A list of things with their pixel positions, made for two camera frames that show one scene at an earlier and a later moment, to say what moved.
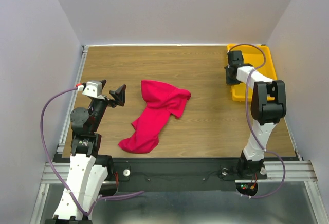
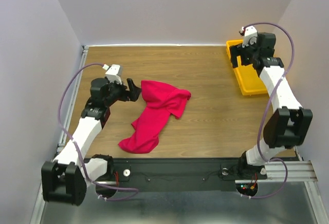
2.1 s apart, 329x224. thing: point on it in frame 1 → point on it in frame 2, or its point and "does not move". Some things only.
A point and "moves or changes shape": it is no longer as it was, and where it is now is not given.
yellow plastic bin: x=258 y=56 moves or changes shape
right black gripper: x=230 y=75 → x=241 y=54
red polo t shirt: x=161 y=100 does not move
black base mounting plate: x=165 y=174 does not move
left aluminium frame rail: x=76 y=82 does not move
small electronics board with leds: x=248 y=189 does not move
